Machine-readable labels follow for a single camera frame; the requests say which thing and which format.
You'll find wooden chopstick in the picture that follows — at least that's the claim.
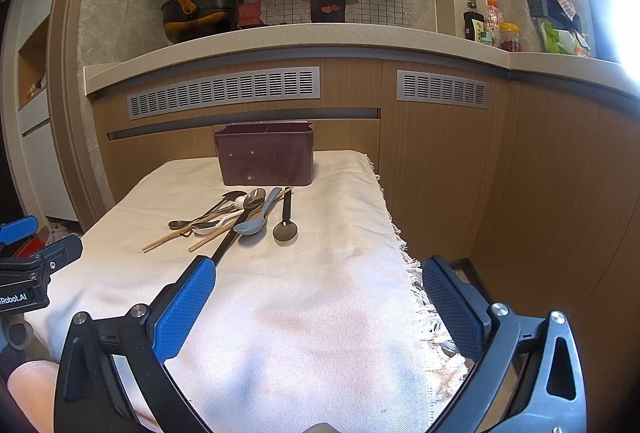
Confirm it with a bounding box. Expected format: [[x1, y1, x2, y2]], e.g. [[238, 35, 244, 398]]
[[188, 186, 293, 252], [141, 208, 239, 253]]

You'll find dark metal spoon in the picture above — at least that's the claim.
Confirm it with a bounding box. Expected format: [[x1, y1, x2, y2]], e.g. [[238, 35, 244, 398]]
[[168, 190, 246, 231]]

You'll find white plastic spoon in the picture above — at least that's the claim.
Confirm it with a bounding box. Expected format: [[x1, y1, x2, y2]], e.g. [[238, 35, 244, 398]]
[[192, 209, 243, 236]]

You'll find grey-blue plastic spoon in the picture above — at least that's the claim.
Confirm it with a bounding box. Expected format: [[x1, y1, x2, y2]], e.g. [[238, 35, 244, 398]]
[[233, 187, 282, 236]]

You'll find smoky translucent black-handled spoon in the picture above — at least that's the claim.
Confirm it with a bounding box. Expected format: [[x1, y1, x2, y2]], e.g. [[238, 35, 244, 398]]
[[272, 190, 297, 242]]

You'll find gloved left hand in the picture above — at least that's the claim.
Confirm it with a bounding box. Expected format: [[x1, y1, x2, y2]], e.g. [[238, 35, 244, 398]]
[[0, 316, 34, 382]]

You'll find maroon plastic utensil box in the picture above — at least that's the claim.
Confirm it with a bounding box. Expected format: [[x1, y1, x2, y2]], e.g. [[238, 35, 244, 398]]
[[214, 120, 314, 186]]

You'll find cream white table cloth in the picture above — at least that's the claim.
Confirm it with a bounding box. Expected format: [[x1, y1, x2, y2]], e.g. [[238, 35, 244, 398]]
[[28, 150, 468, 432]]

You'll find left grey vent grille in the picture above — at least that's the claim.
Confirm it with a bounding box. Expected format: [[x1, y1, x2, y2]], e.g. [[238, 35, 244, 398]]
[[127, 66, 321, 120]]

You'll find grey vent grille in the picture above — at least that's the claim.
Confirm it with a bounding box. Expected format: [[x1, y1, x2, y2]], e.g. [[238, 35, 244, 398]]
[[396, 70, 490, 109], [127, 66, 321, 120]]

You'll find right grey vent grille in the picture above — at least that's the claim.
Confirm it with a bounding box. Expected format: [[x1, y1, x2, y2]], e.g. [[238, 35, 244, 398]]
[[396, 70, 490, 109]]

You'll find green packaging bag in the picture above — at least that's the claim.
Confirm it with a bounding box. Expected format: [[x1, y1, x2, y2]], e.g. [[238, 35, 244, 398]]
[[539, 22, 590, 57]]

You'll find yellow lid red jar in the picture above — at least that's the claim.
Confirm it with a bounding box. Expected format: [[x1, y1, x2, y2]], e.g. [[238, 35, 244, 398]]
[[499, 22, 521, 52]]

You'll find dark soy sauce bottle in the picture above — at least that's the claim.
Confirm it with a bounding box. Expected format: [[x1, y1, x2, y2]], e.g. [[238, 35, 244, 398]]
[[463, 11, 485, 42]]

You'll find orange cap clear bottle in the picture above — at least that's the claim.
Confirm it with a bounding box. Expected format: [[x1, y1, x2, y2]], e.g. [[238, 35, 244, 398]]
[[485, 0, 503, 46]]

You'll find black wok yellow handle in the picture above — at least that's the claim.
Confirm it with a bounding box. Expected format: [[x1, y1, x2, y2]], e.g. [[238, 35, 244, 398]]
[[160, 0, 242, 44]]

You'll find dark wall utensil holder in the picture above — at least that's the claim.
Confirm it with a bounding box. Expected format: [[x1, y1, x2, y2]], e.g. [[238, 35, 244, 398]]
[[526, 0, 582, 32]]

